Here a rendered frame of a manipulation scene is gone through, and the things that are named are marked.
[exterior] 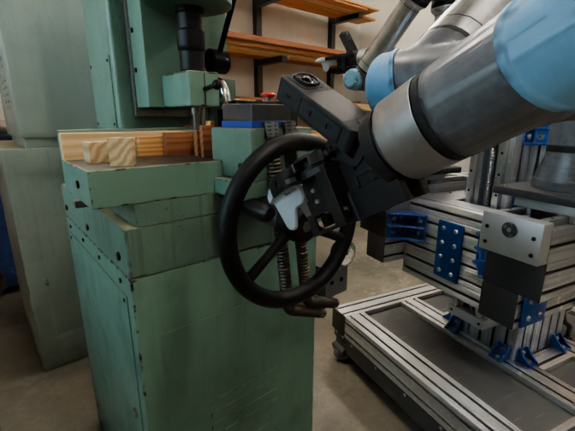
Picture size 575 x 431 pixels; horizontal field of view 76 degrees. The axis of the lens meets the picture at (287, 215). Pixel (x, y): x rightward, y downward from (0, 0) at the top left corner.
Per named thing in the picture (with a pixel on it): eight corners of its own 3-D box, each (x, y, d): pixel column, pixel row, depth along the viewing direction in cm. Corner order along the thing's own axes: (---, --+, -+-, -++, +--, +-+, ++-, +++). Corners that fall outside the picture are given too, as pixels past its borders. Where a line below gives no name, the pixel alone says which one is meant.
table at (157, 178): (107, 224, 49) (101, 179, 47) (63, 190, 71) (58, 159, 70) (382, 178, 86) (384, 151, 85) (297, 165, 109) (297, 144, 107)
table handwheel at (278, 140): (382, 169, 68) (334, 318, 68) (309, 160, 83) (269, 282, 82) (268, 98, 49) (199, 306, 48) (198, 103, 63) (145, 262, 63)
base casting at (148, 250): (127, 281, 62) (121, 229, 59) (63, 215, 104) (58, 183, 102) (317, 231, 89) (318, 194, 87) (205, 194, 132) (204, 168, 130)
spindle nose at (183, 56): (186, 67, 74) (180, 2, 71) (173, 70, 79) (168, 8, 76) (212, 70, 78) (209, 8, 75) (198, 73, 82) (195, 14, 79)
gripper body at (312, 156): (308, 239, 39) (394, 204, 29) (279, 165, 39) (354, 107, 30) (356, 221, 43) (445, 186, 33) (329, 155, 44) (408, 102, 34)
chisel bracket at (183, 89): (191, 114, 75) (187, 69, 73) (163, 114, 85) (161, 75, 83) (222, 114, 79) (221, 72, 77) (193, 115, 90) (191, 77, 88)
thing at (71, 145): (64, 161, 67) (60, 132, 66) (62, 160, 69) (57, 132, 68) (305, 145, 104) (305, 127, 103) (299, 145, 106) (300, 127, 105)
